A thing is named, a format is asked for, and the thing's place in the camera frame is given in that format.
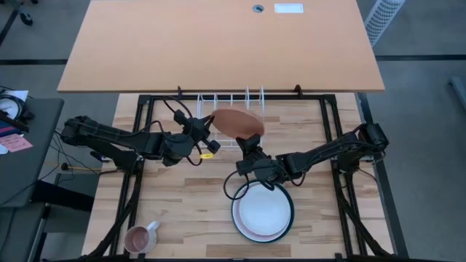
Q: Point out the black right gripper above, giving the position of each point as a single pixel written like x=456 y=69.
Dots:
x=265 y=167

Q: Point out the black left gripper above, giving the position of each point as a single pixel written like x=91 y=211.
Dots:
x=194 y=132

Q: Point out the brown plate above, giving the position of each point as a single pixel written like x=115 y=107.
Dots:
x=236 y=122

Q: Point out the small white plate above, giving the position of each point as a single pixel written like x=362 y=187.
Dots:
x=264 y=211

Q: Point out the pink plate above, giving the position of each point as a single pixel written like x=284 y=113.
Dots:
x=241 y=228

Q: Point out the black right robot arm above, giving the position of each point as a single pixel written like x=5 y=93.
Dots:
x=327 y=153

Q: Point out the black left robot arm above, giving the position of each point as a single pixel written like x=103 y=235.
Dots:
x=109 y=140

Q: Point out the black clamp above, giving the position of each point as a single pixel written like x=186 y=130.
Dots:
x=179 y=91
x=298 y=90

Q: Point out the orange desk top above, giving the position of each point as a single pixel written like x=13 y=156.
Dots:
x=218 y=47

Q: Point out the green flat plate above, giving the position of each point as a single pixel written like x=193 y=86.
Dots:
x=292 y=216

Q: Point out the white desk outlet cover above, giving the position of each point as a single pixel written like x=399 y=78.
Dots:
x=288 y=8

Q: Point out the white mug pink inside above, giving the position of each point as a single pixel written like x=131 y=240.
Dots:
x=140 y=240

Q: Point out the yellow rod black knob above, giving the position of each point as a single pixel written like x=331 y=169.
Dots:
x=65 y=167

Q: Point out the white perforated computer tower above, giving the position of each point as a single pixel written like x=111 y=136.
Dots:
x=382 y=16

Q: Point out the grey side table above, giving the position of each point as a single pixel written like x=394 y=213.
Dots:
x=32 y=171

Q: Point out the white paper sheet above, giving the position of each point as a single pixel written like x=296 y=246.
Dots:
x=20 y=95

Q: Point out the pink paper note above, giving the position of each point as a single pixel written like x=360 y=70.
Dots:
x=16 y=143

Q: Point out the black bar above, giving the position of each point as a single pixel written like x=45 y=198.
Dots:
x=14 y=125

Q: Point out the black office chair base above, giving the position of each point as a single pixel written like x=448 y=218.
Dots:
x=25 y=18

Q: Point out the black aluminium table frame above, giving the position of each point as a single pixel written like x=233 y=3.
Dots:
x=313 y=97

